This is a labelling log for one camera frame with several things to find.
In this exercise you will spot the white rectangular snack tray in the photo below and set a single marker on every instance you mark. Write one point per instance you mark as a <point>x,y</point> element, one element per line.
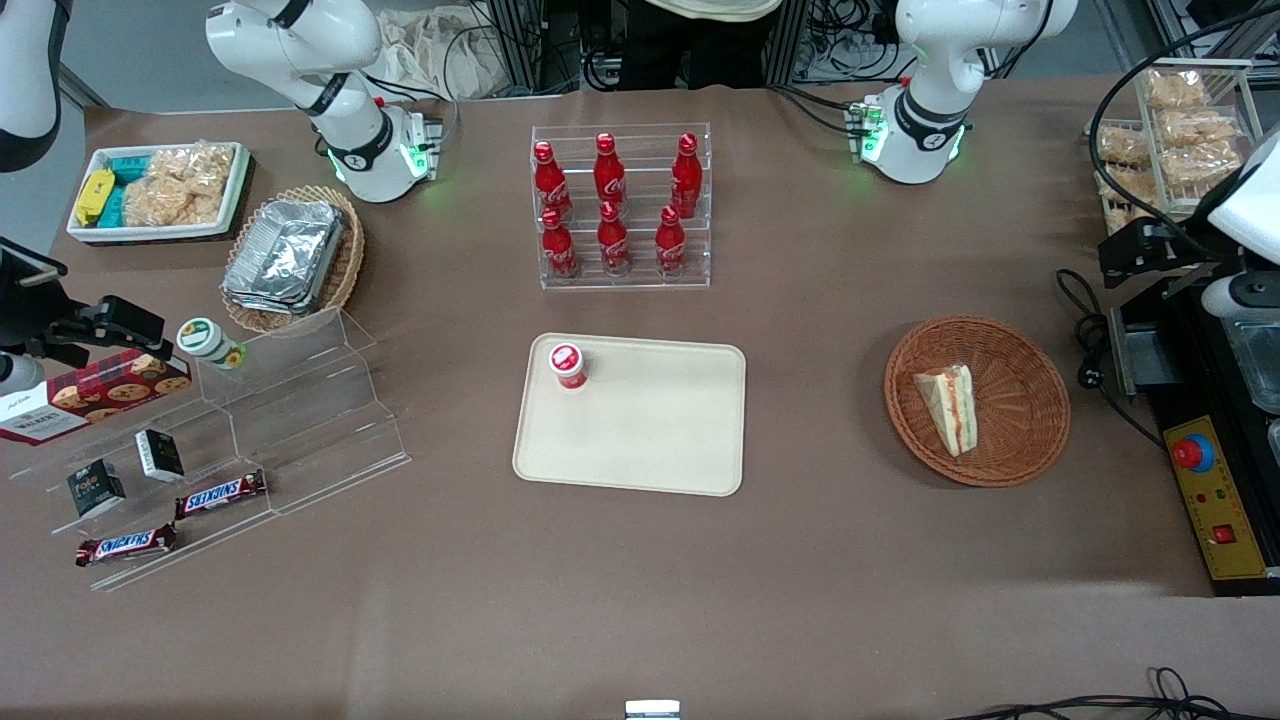
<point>235,200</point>

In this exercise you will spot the red emergency stop button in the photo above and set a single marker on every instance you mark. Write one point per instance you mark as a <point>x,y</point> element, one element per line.
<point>1192,453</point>

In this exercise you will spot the steel pan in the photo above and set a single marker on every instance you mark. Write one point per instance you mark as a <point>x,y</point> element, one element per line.
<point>1255,360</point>

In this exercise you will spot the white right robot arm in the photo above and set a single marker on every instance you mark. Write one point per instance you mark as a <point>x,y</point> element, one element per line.
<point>345,120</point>

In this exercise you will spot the green-capped white bottle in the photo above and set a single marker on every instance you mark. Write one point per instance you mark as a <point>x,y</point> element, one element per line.
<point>208,340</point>

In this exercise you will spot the bagged fried snack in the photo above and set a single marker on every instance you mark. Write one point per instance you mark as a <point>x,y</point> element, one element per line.
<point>1128,185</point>
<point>1195,127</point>
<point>1122,145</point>
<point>1195,165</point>
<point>1175,90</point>

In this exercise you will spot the person in dark trousers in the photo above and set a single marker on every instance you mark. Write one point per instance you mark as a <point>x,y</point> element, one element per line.
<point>700,50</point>

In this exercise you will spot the yellow snack pack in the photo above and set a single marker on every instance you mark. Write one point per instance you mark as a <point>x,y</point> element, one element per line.
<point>95,197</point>

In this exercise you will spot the beige cloth bag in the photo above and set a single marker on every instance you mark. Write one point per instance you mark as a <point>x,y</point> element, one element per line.
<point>440,55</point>

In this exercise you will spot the oval light wicker basket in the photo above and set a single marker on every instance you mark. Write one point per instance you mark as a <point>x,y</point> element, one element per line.
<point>350,250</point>

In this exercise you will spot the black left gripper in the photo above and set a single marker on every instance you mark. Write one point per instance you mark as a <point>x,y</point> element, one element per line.
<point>1180,254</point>

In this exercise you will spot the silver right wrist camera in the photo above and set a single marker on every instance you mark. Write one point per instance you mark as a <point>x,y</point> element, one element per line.
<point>20,375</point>

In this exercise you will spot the teal snack pack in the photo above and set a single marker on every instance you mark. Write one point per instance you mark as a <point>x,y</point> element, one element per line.
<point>114,205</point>
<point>128,168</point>

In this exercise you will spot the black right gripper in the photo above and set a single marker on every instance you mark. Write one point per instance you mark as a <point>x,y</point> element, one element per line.
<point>18,310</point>

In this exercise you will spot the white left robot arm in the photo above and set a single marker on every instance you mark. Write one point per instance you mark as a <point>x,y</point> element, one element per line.
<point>930,100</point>

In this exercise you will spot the triangular sandwich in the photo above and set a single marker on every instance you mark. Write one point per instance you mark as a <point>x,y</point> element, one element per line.
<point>950,410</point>

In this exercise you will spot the clear acrylic stepped stand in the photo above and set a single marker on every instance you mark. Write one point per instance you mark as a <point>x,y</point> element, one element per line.
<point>320,420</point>
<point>200,440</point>

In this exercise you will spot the aluminium foil container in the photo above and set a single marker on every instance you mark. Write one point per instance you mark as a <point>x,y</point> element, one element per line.
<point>285,255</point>

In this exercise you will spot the round brown wicker basket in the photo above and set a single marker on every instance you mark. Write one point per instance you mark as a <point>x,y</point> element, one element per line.
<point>1010,400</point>

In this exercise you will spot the beige plastic tray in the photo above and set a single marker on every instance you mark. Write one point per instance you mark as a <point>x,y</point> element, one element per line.
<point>650,430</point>

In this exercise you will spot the clear acrylic bottle rack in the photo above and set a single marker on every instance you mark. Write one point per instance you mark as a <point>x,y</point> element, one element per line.
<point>640,200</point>

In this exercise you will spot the brown Snickers bar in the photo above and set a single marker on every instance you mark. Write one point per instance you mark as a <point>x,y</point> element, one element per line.
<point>125,545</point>
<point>220,494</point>

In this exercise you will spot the red tartan cookie box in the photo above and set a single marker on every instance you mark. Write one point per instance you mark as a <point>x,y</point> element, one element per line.
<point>100,392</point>

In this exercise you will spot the small black carton box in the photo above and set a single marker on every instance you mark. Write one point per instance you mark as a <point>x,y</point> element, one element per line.
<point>96,490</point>
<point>160,455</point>

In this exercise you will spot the clear bag of crackers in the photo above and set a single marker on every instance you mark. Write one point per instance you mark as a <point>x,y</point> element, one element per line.
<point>165,203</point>
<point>195,165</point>

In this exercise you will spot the black appliance with yellow panel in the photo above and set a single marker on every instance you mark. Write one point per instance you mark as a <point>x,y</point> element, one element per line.
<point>1200,370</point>

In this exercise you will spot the small red drink bottle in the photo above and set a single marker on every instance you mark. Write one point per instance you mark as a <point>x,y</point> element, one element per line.
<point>568,367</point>

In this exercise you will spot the red cola bottle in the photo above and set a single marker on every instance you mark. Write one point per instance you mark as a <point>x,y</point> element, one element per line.
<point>609,175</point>
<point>550,185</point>
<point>669,245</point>
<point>558,248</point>
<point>613,243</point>
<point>686,180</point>

